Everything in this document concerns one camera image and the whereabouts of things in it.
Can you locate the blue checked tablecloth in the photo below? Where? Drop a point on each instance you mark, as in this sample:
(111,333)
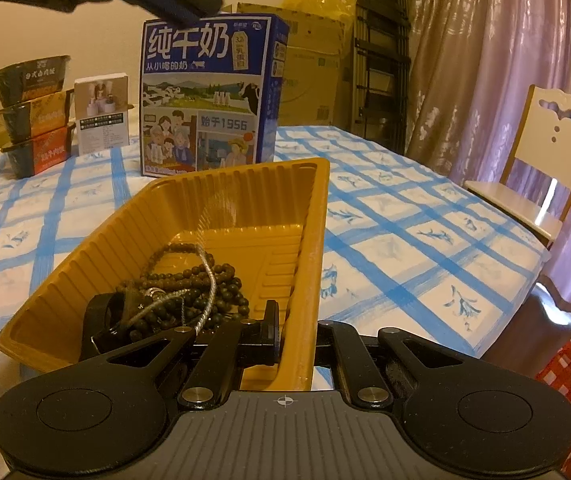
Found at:
(390,210)

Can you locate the black food bowl grey label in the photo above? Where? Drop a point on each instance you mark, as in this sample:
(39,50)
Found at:
(30,80)

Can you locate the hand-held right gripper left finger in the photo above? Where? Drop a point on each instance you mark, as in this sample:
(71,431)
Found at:
(270,330)

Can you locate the large brown cardboard box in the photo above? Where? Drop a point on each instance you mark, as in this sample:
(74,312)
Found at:
(310,70)

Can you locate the black hair clip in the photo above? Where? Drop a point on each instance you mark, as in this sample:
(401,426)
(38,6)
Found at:
(98,325)

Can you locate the black food bowl yellow label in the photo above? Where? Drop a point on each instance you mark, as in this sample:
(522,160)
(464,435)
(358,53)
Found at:
(35,117)

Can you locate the white wooden chair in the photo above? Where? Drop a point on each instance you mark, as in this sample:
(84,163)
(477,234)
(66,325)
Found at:
(550,150)

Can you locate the pink patterned curtain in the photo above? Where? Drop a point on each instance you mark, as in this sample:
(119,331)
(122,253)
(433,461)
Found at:
(490,60)

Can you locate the dark brown chair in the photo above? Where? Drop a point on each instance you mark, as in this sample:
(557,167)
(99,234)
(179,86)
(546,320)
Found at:
(540,320)

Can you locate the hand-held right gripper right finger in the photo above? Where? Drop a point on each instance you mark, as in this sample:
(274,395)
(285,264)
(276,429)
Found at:
(338,345)

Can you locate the yellow plastic bag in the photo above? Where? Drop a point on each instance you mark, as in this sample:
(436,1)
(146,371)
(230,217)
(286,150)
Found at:
(320,2)

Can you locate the black folding ladder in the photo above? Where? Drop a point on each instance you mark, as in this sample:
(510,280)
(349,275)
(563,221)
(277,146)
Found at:
(380,60)

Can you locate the dark blue milk carton box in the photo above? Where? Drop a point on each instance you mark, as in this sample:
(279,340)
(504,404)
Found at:
(205,100)

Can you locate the yellow plastic tray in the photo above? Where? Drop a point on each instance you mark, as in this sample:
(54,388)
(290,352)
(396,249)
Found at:
(275,200)

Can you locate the small white product box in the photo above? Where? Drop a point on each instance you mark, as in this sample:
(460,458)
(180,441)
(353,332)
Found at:
(103,115)

